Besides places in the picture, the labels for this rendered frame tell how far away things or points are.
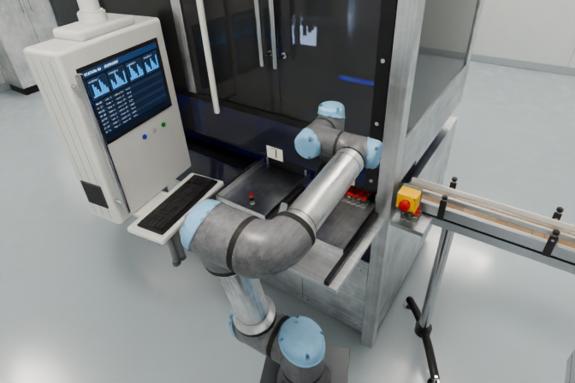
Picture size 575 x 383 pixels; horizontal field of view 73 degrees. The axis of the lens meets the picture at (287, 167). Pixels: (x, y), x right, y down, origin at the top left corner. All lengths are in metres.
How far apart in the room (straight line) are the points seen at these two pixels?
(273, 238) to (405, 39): 0.76
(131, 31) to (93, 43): 0.18
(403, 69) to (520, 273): 1.84
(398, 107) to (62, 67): 1.11
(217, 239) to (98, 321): 1.91
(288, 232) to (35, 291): 2.39
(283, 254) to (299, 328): 0.39
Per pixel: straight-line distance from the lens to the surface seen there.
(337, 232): 1.51
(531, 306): 2.68
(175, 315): 2.47
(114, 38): 1.65
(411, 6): 1.23
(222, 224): 0.76
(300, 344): 1.06
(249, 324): 1.07
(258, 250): 0.72
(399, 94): 1.31
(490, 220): 1.62
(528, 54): 6.00
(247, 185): 1.76
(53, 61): 1.54
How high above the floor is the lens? 1.92
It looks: 34 degrees down
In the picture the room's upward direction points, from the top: 3 degrees counter-clockwise
